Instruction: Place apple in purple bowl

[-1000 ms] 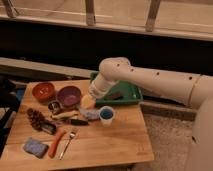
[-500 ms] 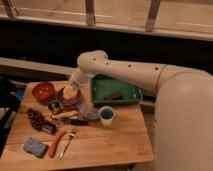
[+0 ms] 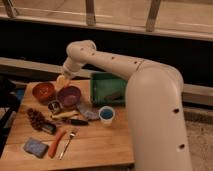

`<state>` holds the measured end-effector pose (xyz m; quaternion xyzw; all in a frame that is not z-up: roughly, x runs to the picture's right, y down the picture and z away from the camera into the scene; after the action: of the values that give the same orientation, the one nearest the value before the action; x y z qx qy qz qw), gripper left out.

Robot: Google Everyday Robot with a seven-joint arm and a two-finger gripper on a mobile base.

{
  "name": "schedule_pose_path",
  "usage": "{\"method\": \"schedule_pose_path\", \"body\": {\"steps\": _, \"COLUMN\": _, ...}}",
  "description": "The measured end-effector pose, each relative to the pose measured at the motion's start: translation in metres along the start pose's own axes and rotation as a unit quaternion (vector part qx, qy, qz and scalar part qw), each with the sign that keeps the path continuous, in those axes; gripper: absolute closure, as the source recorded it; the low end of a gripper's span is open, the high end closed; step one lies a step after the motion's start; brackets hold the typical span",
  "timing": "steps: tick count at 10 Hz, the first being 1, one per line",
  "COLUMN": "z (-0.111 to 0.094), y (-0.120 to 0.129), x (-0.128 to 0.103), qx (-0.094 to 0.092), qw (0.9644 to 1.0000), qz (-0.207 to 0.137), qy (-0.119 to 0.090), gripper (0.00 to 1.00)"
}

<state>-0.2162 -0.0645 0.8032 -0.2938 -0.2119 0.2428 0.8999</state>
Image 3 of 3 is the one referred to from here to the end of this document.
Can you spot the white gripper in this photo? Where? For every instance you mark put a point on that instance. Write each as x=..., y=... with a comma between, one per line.
x=70, y=68

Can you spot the yellow red apple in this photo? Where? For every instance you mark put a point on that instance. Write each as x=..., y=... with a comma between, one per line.
x=61, y=81

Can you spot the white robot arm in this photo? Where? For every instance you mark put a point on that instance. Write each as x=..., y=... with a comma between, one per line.
x=153, y=105

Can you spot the purple bowl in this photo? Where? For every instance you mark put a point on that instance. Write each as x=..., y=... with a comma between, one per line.
x=69, y=96

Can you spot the orange bowl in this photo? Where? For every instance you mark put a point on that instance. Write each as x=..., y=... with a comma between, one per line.
x=44, y=91

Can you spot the small metal cup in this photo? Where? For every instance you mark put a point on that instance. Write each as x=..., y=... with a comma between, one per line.
x=54, y=107

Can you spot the green plastic tray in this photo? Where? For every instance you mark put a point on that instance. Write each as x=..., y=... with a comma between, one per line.
x=103, y=84

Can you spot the yellow banana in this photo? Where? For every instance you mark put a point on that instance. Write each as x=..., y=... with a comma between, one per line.
x=64, y=115

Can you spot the brown object in tray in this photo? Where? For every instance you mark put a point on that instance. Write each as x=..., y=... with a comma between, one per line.
x=113, y=96

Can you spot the white cup blue inside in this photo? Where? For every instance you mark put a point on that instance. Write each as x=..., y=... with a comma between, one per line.
x=106, y=115

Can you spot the wooden board table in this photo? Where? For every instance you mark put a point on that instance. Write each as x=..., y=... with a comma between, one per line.
x=94, y=145

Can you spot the brown pine cone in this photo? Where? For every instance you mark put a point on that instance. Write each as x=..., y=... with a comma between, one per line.
x=36, y=118

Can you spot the black metal clip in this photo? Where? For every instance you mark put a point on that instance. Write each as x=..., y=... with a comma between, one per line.
x=49, y=128

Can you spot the silver fork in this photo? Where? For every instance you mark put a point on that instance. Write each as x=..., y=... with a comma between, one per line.
x=71, y=136

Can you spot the orange carrot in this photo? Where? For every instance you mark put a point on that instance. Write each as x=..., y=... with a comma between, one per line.
x=54, y=144

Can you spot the blue sponge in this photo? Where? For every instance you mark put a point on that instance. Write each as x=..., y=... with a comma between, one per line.
x=35, y=147

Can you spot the black handled knife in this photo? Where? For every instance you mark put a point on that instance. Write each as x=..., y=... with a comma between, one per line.
x=76, y=122

